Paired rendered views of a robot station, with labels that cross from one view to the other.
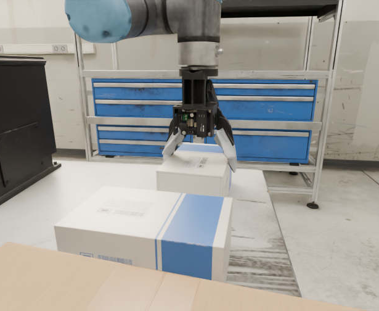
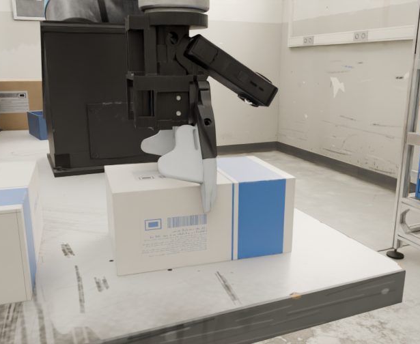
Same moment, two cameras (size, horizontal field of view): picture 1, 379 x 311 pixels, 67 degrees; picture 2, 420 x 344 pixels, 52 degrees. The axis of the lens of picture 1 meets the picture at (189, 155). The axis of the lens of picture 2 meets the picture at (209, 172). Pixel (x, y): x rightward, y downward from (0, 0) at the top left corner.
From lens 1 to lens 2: 56 cm
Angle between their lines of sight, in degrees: 57
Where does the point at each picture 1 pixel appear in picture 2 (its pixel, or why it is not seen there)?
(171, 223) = not seen: outside the picture
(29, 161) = (132, 142)
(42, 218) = (65, 192)
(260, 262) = (7, 331)
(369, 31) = not seen: outside the picture
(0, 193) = (84, 164)
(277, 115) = not seen: outside the picture
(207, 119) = (141, 97)
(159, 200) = (0, 181)
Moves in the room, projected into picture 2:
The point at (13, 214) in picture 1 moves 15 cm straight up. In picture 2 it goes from (65, 183) to (58, 100)
